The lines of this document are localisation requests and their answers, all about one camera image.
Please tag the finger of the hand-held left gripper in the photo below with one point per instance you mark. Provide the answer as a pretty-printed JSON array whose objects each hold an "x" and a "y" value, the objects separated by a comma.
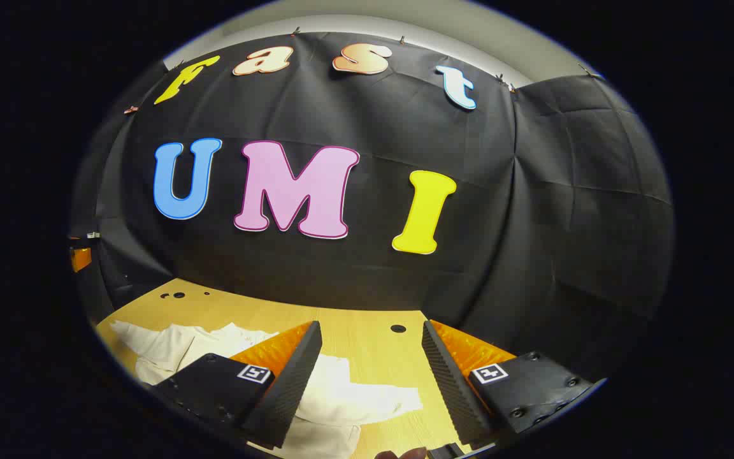
[{"x": 80, "y": 258}]

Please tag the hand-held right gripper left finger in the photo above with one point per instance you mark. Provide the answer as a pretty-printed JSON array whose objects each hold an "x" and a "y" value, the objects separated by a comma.
[{"x": 290, "y": 382}]

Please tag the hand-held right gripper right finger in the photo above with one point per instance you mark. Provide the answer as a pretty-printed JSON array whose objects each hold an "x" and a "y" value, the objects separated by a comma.
[{"x": 453, "y": 382}]

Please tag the cream white sweatshirt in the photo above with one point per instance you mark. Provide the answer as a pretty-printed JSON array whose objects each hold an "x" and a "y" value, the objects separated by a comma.
[{"x": 367, "y": 395}]

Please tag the black backdrop cloth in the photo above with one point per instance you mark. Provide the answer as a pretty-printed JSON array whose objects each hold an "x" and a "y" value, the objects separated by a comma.
[{"x": 532, "y": 191}]

